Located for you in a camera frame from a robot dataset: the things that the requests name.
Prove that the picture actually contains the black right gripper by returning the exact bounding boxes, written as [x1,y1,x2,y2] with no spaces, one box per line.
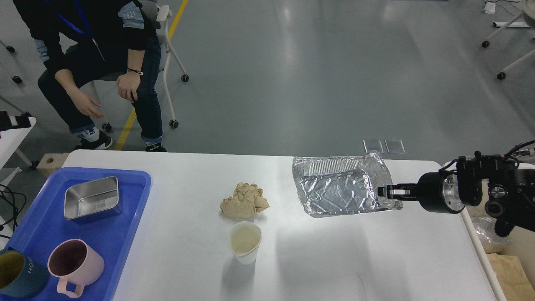
[377,173,466,214]

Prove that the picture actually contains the aluminium foil tray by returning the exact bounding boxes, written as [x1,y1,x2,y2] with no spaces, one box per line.
[292,152,403,218]

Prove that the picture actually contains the brown paper ball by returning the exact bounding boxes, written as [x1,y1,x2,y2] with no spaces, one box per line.
[219,182,270,219]

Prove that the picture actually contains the white paper cup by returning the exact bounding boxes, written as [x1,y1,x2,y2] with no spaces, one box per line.
[229,221,262,265]

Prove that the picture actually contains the square stainless steel tray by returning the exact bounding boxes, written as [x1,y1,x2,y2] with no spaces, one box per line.
[63,176,123,224]

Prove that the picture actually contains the pink mug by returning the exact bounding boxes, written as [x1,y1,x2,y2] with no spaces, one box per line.
[46,239,105,298]

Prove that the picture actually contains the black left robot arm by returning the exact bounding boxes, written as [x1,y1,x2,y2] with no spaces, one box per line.
[0,111,32,132]

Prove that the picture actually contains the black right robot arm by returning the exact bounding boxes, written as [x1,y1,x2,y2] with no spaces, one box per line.
[377,140,535,237]

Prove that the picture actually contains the person's left hand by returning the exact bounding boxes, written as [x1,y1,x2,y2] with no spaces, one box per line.
[116,71,142,104]

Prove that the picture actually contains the person's right hand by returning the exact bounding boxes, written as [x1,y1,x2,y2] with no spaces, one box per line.
[67,88,104,118]

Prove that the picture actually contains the clear floor plate right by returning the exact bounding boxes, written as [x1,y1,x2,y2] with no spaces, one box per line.
[385,139,406,154]

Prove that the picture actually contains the clear floor plate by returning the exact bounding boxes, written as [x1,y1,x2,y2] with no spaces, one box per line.
[385,139,406,154]
[363,139,385,154]

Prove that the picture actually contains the clear floor plate left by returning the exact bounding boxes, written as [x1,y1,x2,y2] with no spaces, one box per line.
[363,139,385,154]

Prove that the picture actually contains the crumpled clear plastic in bin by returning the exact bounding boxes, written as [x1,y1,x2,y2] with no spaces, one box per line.
[471,217,512,254]

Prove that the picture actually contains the white plastic bin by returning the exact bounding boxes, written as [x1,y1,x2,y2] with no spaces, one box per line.
[461,181,535,301]

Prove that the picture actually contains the brown paper in bin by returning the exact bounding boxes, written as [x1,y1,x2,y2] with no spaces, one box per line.
[487,253,535,301]

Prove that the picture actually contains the white rolling stand legs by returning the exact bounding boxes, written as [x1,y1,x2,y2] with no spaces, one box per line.
[481,0,535,81]

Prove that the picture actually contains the white rolling chair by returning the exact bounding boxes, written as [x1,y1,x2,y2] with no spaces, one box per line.
[84,0,189,133]

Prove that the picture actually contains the seated person in black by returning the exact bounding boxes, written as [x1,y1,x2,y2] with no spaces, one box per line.
[13,0,166,152]

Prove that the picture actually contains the wooden block with hole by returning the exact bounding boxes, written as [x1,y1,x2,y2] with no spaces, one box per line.
[36,152,70,179]

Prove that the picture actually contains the blue plastic tray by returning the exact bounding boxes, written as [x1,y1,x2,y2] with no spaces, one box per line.
[6,166,152,301]

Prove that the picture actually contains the teal mug yellow inside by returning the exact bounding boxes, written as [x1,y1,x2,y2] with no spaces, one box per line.
[0,247,50,298]

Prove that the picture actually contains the small white side table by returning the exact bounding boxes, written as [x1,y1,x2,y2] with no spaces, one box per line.
[0,117,37,168]

